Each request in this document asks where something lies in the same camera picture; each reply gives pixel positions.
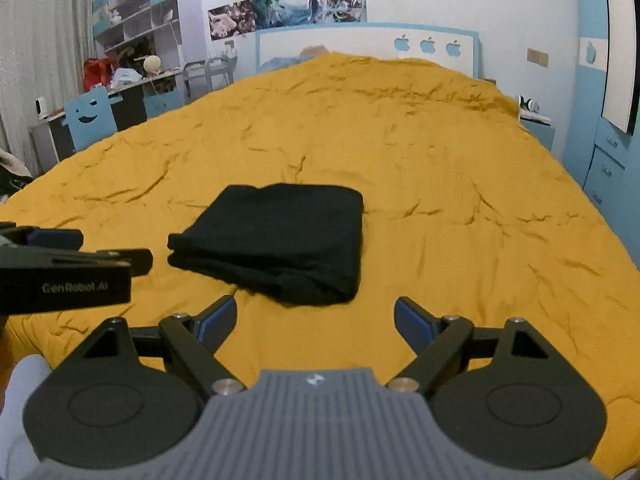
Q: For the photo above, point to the yellow blanket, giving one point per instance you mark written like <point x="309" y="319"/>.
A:
<point x="450" y="210"/>

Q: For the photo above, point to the white and blue headboard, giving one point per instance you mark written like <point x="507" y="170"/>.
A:
<point x="360" y="42"/>

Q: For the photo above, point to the grey desk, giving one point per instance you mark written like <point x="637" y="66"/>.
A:
<point x="130" y="102"/>

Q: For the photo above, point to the blue wardrobe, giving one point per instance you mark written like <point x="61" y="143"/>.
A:
<point x="590" y="110"/>

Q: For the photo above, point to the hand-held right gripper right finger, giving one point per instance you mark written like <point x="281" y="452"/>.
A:
<point x="412" y="320"/>

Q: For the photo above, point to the dark clothes pile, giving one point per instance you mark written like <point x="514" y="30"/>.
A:
<point x="12" y="175"/>

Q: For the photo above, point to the grey metal cart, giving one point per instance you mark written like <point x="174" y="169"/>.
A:
<point x="207" y="77"/>

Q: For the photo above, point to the blue pillow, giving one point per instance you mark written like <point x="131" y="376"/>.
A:
<point x="285" y="60"/>

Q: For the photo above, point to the white framed panel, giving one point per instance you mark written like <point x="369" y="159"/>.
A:
<point x="622" y="50"/>

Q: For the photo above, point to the black pants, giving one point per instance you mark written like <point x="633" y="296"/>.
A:
<point x="285" y="240"/>

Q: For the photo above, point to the small white camera device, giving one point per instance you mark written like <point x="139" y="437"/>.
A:
<point x="42" y="109"/>

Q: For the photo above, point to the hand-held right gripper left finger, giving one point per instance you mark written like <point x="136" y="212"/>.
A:
<point x="220" y="318"/>

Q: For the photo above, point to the blue smiley face chair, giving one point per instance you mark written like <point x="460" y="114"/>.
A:
<point x="90" y="120"/>

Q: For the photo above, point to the white curtain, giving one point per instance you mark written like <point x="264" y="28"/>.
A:
<point x="40" y="50"/>

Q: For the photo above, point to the person's leg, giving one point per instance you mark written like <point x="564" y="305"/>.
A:
<point x="20" y="420"/>

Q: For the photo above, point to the wall switch plate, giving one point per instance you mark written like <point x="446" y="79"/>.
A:
<point x="537" y="57"/>

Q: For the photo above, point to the wall poster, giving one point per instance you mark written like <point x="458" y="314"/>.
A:
<point x="336" y="5"/>
<point x="280" y="11"/>
<point x="231" y="20"/>

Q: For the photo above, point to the white headphones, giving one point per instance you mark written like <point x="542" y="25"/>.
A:
<point x="528" y="104"/>

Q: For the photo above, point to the blue drawer box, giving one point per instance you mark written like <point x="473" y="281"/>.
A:
<point x="162" y="105"/>

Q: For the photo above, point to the round globe lamp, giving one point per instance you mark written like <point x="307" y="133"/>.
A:
<point x="152" y="66"/>

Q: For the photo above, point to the red bag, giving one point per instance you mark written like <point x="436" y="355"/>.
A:
<point x="97" y="74"/>

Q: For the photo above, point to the white and blue shelf unit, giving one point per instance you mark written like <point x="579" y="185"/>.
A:
<point x="135" y="10"/>

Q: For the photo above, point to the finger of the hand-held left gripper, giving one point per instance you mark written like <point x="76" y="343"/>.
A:
<point x="125" y="260"/>
<point x="50" y="237"/>

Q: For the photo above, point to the blue nightstand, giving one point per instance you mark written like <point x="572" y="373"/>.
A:
<point x="537" y="132"/>

